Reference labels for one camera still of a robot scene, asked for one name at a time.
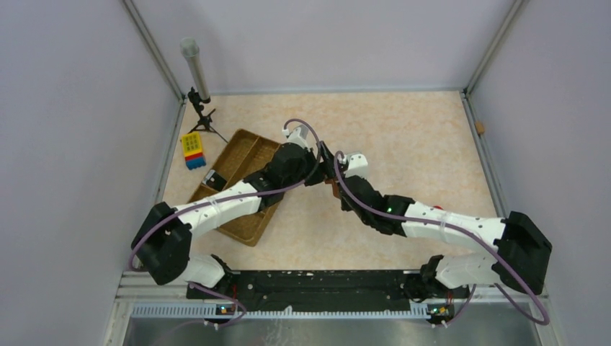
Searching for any small tan wall block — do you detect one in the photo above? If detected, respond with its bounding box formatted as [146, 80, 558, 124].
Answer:
[474, 121, 486, 136]

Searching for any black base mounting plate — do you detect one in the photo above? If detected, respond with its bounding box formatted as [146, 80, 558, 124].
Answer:
[211, 270, 469, 312]

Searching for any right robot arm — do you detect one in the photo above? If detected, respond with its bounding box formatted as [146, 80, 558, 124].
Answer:
[334, 176, 553, 297]

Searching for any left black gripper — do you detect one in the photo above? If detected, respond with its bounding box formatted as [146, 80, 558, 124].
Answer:
[283, 141, 348, 190]

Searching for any colourful toy brick block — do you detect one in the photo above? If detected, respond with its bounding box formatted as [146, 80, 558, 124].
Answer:
[181, 132, 207, 170]

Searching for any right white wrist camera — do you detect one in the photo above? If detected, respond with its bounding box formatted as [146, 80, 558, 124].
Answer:
[339, 151, 369, 179]

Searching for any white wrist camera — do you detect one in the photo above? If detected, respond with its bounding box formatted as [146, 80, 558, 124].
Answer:
[282, 125, 310, 149]
[339, 151, 369, 179]

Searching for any stack of credit cards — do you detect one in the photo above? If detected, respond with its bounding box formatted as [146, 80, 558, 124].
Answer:
[202, 169, 228, 191]

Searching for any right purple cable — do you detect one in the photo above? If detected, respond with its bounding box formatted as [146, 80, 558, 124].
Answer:
[333, 151, 550, 328]

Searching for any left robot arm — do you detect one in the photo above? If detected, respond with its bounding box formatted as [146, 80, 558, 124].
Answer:
[130, 141, 331, 298]

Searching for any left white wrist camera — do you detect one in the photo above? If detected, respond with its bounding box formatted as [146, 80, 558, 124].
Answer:
[282, 125, 310, 149]

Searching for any grey tube on tripod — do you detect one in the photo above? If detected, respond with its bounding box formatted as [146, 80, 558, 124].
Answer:
[180, 37, 228, 143]

